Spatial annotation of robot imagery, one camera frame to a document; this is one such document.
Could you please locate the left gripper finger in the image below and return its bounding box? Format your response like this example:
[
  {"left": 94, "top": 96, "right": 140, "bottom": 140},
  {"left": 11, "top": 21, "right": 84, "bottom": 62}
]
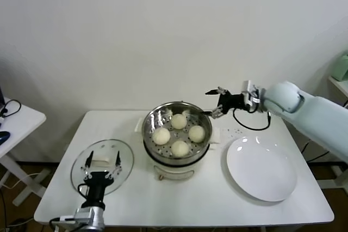
[
  {"left": 105, "top": 151, "right": 122, "bottom": 180},
  {"left": 80, "top": 151, "right": 95, "bottom": 180}
]

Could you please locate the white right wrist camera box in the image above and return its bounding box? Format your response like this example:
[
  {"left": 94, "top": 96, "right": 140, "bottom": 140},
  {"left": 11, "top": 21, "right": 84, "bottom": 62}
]
[{"left": 241, "top": 80, "right": 266, "bottom": 113}]

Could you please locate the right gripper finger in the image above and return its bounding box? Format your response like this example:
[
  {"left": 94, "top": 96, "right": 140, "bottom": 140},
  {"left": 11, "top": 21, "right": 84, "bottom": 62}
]
[
  {"left": 205, "top": 86, "right": 228, "bottom": 96},
  {"left": 201, "top": 106, "right": 226, "bottom": 120}
]

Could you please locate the stainless steel steamer pot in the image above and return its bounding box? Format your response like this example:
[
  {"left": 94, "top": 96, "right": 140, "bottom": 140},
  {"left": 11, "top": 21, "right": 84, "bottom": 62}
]
[{"left": 141, "top": 102, "right": 213, "bottom": 164}]

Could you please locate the pale green box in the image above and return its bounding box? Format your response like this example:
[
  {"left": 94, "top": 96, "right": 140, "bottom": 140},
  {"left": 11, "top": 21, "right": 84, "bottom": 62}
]
[{"left": 332, "top": 52, "right": 348, "bottom": 82}]

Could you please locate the round glass pot lid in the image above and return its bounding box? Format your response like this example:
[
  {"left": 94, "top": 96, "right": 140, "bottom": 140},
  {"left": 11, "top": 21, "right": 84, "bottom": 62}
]
[{"left": 70, "top": 139, "right": 135, "bottom": 196}]

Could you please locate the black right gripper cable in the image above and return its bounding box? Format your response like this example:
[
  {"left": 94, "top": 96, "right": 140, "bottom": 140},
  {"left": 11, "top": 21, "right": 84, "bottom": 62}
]
[{"left": 232, "top": 108, "right": 271, "bottom": 131}]

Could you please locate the white floor cable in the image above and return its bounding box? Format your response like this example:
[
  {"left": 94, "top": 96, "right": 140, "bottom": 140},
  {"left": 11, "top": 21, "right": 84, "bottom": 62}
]
[{"left": 0, "top": 171, "right": 52, "bottom": 189}]

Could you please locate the white shelf rack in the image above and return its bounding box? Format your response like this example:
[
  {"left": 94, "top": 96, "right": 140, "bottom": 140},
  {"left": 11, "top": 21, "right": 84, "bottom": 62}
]
[{"left": 318, "top": 76, "right": 348, "bottom": 189}]

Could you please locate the black power cable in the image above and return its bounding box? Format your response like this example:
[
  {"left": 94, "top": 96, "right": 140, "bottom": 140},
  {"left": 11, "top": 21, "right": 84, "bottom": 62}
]
[{"left": 299, "top": 139, "right": 333, "bottom": 162}]

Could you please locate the white round plate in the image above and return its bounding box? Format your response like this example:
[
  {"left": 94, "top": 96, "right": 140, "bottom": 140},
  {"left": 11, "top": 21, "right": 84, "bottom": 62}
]
[{"left": 226, "top": 136, "right": 298, "bottom": 203}]

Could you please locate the white electric cooker base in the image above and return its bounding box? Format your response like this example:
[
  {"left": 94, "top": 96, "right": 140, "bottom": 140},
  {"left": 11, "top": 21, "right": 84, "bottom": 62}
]
[{"left": 135, "top": 116, "right": 222, "bottom": 181}]

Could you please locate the white side table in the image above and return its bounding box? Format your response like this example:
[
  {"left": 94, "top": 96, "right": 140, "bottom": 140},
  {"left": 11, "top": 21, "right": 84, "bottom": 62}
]
[{"left": 0, "top": 96, "right": 52, "bottom": 207}]

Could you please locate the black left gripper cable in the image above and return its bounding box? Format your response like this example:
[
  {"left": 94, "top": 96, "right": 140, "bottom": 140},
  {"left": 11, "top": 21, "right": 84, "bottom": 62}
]
[{"left": 77, "top": 183, "right": 90, "bottom": 200}]

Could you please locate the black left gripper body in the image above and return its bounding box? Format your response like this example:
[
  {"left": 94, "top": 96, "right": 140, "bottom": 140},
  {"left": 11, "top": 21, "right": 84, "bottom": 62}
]
[{"left": 84, "top": 171, "right": 115, "bottom": 203}]

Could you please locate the white lid handle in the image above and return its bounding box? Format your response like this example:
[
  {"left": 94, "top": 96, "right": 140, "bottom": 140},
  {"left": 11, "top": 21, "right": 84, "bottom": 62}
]
[{"left": 91, "top": 155, "right": 114, "bottom": 166}]

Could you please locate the black headset cable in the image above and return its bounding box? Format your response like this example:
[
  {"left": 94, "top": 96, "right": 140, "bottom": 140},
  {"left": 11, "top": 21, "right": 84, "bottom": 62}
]
[{"left": 0, "top": 98, "right": 22, "bottom": 118}]

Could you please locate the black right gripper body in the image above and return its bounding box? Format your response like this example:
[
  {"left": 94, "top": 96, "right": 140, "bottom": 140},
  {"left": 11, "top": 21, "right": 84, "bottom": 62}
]
[{"left": 217, "top": 93, "right": 250, "bottom": 113}]

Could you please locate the white steamed baozi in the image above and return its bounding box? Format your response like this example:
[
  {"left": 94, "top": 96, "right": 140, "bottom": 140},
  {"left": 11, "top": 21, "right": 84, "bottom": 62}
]
[
  {"left": 152, "top": 128, "right": 171, "bottom": 146},
  {"left": 170, "top": 114, "right": 188, "bottom": 130},
  {"left": 188, "top": 125, "right": 206, "bottom": 143},
  {"left": 171, "top": 140, "right": 190, "bottom": 158}
]

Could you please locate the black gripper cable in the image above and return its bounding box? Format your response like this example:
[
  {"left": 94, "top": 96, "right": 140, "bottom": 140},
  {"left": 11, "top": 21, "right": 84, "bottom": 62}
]
[
  {"left": 77, "top": 183, "right": 90, "bottom": 200},
  {"left": 232, "top": 108, "right": 271, "bottom": 131}
]

